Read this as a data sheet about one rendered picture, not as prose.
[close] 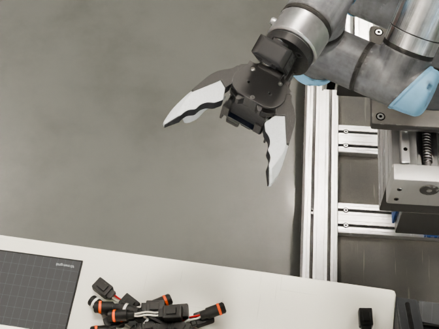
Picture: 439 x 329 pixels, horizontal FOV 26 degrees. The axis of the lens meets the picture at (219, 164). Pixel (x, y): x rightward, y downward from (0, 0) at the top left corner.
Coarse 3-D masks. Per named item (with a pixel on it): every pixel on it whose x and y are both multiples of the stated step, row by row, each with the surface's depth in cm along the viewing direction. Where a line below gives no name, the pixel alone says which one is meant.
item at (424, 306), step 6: (420, 306) 160; (426, 306) 160; (432, 306) 160; (438, 306) 160; (420, 312) 159; (426, 312) 159; (432, 312) 159; (438, 312) 159; (426, 318) 159; (432, 318) 159; (438, 318) 159; (426, 324) 158; (432, 324) 158; (438, 324) 158
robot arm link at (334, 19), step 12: (300, 0) 126; (312, 0) 126; (324, 0) 126; (336, 0) 127; (348, 0) 129; (312, 12) 125; (324, 12) 126; (336, 12) 127; (336, 24) 128; (336, 36) 133
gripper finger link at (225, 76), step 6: (216, 72) 120; (222, 72) 120; (228, 72) 121; (234, 72) 121; (210, 78) 120; (216, 78) 120; (222, 78) 120; (228, 78) 120; (198, 84) 119; (204, 84) 119; (228, 84) 120; (192, 90) 119; (228, 90) 121
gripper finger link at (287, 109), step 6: (288, 96) 120; (288, 102) 120; (276, 108) 119; (282, 108) 119; (288, 108) 119; (294, 108) 119; (276, 114) 119; (282, 114) 119; (288, 114) 119; (294, 114) 119; (288, 120) 118; (294, 120) 118; (288, 126) 118; (294, 126) 118; (288, 132) 118; (288, 138) 117; (288, 144) 117
